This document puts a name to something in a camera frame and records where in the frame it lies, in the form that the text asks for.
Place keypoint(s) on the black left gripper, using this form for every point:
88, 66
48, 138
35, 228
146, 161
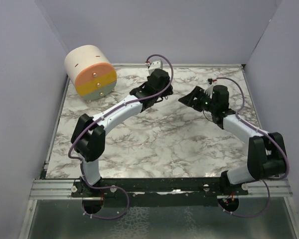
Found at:
168, 92

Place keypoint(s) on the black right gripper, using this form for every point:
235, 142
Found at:
189, 100

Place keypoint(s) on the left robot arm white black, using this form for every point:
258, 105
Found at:
88, 138

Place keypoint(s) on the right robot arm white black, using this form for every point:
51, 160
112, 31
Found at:
266, 151

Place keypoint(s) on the cream cylindrical drawer box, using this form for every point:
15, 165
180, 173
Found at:
91, 73

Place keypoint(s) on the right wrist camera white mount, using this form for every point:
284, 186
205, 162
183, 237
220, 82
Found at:
211, 83

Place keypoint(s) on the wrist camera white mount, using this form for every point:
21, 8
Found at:
211, 83
154, 65

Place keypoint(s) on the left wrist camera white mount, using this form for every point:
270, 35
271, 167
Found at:
154, 65

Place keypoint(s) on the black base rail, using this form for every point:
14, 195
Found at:
156, 192

